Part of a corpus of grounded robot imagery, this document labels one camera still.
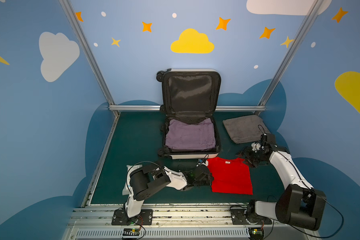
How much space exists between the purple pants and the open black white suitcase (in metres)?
0.02

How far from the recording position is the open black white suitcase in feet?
3.04

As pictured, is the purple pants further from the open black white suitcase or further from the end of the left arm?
the end of the left arm

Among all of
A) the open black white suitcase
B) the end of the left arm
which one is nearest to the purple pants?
the open black white suitcase

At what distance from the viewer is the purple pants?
38.7 inches
